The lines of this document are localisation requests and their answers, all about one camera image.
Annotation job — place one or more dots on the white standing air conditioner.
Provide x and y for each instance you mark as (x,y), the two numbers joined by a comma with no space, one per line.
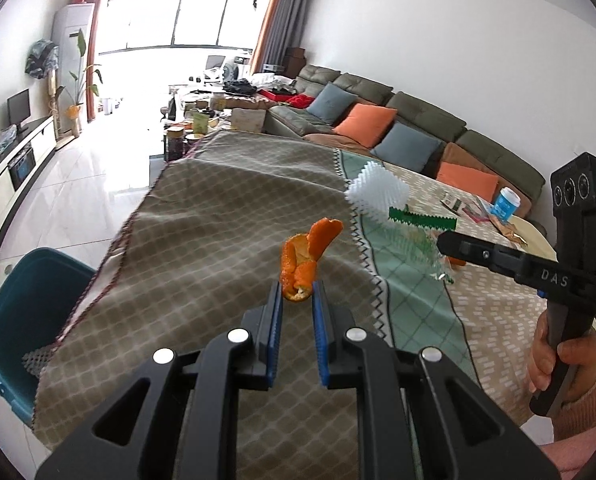
(70,25)

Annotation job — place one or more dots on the teal patterned table runner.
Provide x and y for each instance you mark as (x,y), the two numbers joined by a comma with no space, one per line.
(403,280)

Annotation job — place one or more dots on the orange sofa cushion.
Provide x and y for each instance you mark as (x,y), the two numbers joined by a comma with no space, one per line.
(468,182)
(368,125)

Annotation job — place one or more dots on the tall green potted plant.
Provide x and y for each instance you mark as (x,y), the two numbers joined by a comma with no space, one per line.
(80,80)

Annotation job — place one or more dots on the person's right hand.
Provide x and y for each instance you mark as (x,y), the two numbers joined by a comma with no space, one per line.
(583,360)

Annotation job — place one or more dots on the blue grey sofa cushion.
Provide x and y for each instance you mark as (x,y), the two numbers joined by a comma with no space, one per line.
(330,105)
(408,147)

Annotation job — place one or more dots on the cluttered coffee table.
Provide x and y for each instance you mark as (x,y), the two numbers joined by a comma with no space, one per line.
(213,105)

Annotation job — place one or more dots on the black built-in cabinet appliance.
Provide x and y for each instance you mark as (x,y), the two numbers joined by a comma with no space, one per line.
(22,167)

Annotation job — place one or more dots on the person's right forearm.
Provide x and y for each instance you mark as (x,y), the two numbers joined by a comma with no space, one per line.
(588,425)

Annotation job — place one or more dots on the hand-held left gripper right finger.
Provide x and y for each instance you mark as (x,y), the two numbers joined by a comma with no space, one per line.
(323,335)

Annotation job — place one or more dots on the white office chair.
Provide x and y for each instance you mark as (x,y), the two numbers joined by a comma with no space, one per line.
(214,67)

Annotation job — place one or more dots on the black computer monitor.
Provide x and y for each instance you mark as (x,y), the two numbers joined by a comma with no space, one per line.
(19,107)

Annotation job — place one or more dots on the flat red green wrapper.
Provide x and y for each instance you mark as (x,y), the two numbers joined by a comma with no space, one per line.
(465,207)

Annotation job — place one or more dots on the brown paper bag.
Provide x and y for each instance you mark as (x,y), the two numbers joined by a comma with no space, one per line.
(248,120)

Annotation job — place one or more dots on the brown checkered tablecloth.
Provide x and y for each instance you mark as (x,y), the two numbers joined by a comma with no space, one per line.
(203,220)

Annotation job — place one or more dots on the small orange peel piece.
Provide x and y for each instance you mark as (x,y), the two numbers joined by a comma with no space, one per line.
(456,261)

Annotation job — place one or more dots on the blue cup with white lid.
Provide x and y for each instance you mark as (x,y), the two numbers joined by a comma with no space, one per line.
(506,205)

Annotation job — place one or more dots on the red cloth on sofa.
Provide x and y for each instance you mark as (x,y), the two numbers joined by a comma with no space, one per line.
(293,99)

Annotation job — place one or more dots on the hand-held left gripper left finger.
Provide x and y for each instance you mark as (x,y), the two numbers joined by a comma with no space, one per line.
(275,332)

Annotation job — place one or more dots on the teal plastic bin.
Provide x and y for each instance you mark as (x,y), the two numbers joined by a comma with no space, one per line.
(38,285)

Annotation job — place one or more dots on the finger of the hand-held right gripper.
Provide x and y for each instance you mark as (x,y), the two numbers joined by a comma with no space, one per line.
(478,252)

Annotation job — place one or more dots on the brown crumpled wrapper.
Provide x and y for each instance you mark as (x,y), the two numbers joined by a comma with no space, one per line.
(510,232)

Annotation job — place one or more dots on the glass jar with lid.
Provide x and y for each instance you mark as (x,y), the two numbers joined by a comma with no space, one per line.
(174,145)

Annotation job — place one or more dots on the large curled orange peel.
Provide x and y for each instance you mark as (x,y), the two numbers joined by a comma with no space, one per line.
(308,255)

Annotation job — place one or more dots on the tall beige stand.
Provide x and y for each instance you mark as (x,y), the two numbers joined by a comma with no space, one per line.
(55,105)

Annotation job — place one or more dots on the grey mesh net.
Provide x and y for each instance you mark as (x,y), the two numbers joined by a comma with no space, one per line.
(35,361)

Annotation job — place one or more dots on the dark brown cabinet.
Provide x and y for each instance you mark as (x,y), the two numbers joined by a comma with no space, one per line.
(294,61)

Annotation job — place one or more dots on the white foam fruit net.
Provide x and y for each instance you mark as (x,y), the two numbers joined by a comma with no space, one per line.
(378,187)

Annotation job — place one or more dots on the dark bundled cloth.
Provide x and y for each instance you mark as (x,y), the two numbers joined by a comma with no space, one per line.
(42,57)

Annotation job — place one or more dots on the grey green sofa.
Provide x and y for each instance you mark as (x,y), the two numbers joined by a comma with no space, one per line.
(428,110)

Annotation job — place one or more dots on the orange grey curtain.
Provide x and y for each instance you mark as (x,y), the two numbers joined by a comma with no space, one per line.
(283,25)
(94,40)

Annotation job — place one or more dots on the large window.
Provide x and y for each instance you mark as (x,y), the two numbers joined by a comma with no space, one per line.
(178,20)

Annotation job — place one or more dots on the beige patterned tablecloth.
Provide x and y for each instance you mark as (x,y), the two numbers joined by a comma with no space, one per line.
(488,310)

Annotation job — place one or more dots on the clear plastic bag green header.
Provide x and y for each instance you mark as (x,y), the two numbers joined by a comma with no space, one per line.
(413,240)

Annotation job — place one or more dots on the clear plastic bag on cabinet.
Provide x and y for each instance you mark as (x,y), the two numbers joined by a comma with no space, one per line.
(0,141)

